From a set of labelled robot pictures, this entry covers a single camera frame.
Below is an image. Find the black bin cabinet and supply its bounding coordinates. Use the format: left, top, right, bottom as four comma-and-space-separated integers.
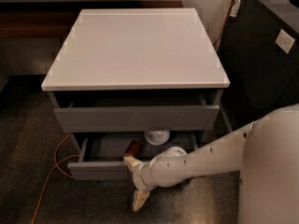
218, 0, 299, 126

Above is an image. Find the orange cable on floor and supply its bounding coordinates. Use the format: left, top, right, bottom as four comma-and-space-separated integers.
30, 133, 82, 224

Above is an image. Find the dark wooden bench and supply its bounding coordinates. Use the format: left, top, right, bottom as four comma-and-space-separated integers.
0, 1, 183, 38

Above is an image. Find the white label tag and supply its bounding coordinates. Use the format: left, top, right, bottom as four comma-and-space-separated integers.
230, 0, 240, 18

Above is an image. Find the red coke can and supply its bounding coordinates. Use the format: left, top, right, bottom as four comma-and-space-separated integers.
123, 140, 143, 157

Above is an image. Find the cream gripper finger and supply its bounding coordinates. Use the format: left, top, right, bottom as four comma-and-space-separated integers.
133, 189, 150, 212
123, 156, 142, 172

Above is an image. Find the grey cabinet with white top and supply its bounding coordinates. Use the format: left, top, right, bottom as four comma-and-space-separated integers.
41, 7, 232, 185

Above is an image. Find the grey drawer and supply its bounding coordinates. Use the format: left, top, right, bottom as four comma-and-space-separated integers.
67, 132, 198, 183
54, 105, 220, 133

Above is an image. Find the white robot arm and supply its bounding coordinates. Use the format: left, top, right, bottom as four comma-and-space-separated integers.
124, 104, 299, 224

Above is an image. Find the grey top drawer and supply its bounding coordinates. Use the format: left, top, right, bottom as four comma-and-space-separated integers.
54, 105, 220, 133

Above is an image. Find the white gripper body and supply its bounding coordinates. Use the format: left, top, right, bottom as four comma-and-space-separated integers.
133, 161, 156, 192

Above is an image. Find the white square sticker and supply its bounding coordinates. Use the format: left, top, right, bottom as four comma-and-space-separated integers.
276, 29, 295, 53

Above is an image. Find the white bowl in drawer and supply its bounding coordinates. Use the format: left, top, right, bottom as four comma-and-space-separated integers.
145, 131, 170, 146

